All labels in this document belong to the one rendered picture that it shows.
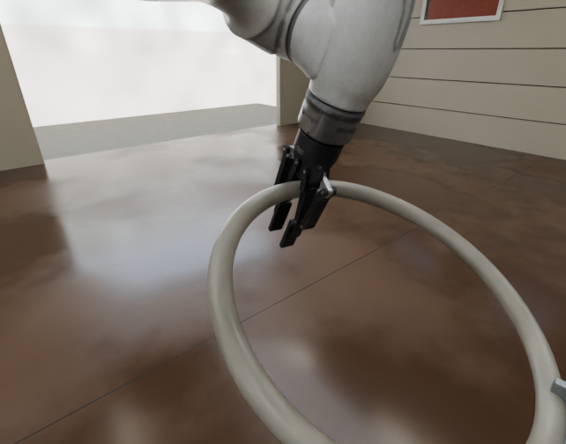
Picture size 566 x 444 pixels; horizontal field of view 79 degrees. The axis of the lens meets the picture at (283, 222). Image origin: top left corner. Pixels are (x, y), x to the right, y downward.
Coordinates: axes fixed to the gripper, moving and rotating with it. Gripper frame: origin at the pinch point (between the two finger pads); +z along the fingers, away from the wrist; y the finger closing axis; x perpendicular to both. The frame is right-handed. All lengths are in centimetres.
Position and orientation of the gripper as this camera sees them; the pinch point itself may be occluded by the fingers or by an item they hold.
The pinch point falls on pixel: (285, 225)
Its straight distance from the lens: 66.5
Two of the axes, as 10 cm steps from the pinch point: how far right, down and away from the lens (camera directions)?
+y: 4.9, 6.8, -5.4
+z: -2.9, 7.1, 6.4
